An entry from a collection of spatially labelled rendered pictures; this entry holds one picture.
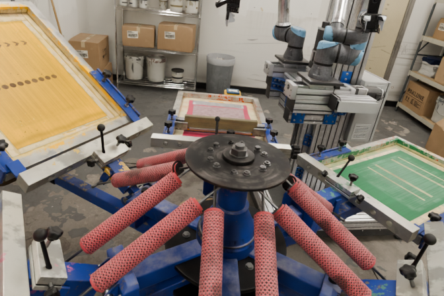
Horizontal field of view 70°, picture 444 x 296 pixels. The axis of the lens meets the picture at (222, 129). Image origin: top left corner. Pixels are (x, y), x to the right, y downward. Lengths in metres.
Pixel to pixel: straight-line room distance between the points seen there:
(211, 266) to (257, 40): 4.87
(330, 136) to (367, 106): 0.48
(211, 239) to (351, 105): 1.51
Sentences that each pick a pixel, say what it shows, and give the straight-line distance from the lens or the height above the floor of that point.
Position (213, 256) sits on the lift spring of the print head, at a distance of 0.76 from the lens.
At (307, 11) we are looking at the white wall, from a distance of 5.52.
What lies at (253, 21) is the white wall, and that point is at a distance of 5.37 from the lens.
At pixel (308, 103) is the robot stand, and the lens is 2.12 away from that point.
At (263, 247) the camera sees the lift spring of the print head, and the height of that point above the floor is 1.22.
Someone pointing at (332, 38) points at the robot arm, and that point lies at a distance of 1.80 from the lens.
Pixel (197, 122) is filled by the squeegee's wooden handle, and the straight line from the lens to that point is 1.77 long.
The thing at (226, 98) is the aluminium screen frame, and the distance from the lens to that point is 2.33.
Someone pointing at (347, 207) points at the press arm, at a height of 0.92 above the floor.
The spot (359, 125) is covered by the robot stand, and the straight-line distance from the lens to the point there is 2.53.
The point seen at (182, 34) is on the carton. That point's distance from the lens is 4.90.
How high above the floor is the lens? 1.76
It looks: 25 degrees down
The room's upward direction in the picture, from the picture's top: 7 degrees clockwise
